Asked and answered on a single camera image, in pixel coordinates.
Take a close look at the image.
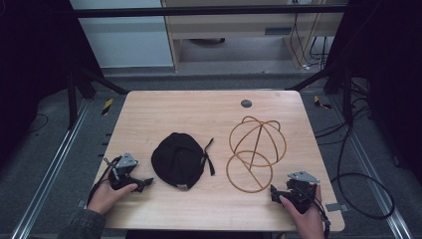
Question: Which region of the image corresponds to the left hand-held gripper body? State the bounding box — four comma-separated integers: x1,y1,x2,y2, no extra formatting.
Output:
103,151,140,191

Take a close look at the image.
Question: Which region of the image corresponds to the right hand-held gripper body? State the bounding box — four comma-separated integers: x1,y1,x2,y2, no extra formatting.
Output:
284,170,321,215

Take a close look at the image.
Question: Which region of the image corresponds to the person's right hand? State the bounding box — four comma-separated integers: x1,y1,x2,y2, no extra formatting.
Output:
278,184,326,239

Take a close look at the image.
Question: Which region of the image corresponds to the person's left hand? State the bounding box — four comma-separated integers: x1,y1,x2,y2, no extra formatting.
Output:
87,180,139,215

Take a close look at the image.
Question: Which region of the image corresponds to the black cap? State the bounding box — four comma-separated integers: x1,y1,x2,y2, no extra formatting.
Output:
150,131,216,192

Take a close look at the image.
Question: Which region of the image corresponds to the yellow black tape strip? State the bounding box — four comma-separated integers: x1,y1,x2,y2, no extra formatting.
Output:
101,98,114,117
313,95,332,111

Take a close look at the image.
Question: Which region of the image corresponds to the black metal stand leg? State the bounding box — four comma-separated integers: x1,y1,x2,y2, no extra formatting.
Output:
65,66,129,131
285,64,354,127

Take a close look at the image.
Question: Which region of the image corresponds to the white cabinet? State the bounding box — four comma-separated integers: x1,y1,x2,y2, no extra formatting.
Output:
69,0,175,70

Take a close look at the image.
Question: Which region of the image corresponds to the black curtain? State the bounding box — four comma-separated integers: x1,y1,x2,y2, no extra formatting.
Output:
0,0,105,168
326,0,422,185

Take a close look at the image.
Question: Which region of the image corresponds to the light wooden desk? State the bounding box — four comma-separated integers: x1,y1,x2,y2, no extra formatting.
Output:
160,0,349,73

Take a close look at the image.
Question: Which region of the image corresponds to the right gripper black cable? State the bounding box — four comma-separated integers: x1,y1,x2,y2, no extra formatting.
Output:
297,187,332,239

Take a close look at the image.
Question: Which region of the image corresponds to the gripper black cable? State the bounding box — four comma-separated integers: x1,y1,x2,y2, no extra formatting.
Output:
87,155,123,206
297,187,332,239

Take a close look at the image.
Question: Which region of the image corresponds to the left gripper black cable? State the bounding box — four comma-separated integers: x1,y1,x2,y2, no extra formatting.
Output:
87,155,123,206

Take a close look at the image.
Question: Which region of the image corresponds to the black looped floor cable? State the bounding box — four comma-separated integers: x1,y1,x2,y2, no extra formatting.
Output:
329,123,396,221

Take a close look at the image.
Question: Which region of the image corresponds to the golden wire hat stand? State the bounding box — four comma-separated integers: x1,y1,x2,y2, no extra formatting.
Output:
226,116,288,194

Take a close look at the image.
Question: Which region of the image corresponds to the metal floor rail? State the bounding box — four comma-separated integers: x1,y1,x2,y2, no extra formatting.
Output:
331,96,414,239
9,99,92,239

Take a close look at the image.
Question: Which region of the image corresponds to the bundle of hanging cables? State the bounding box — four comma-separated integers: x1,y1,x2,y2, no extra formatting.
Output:
289,12,330,72

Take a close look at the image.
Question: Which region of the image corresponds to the black horizontal frame bar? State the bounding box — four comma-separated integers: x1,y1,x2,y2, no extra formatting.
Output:
71,4,349,19

